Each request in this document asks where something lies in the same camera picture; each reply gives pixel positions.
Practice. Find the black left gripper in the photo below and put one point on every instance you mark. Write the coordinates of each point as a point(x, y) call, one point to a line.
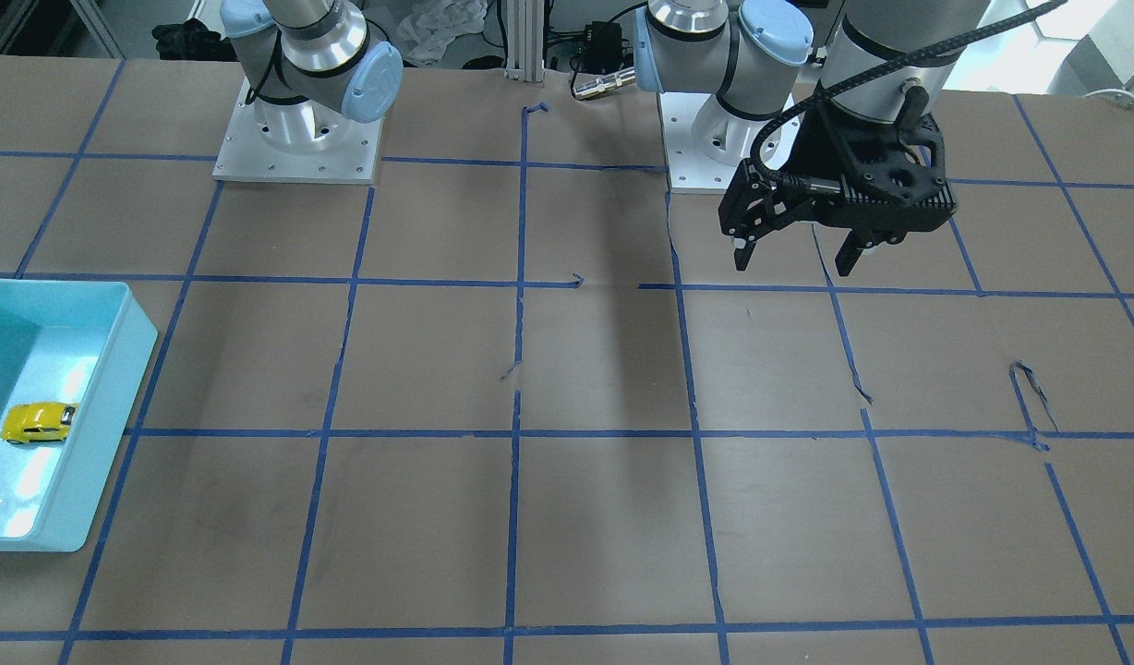
point(814, 149)

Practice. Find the yellow beetle toy car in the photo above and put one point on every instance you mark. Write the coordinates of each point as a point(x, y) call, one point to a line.
point(38, 422)

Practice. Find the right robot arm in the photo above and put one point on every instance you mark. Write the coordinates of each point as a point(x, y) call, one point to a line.
point(103, 168)

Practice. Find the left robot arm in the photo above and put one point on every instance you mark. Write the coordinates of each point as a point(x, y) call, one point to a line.
point(749, 54)

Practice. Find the light blue plastic bin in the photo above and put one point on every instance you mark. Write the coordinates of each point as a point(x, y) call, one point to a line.
point(72, 356)

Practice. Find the silver cylindrical connector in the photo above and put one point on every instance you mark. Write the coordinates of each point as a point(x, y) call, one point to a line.
point(604, 84)

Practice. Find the black power adapter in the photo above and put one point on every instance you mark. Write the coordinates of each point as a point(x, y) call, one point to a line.
point(603, 47)

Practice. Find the black cloth bundle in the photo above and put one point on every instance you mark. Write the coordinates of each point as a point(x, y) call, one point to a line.
point(192, 41)

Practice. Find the white crumpled cloth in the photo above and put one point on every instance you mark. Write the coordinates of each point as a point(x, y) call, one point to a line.
point(433, 26)

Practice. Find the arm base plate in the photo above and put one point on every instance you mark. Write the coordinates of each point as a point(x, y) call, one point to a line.
point(305, 143)
point(704, 144)

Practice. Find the aluminium frame post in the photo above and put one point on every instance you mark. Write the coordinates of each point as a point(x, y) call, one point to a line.
point(525, 27)

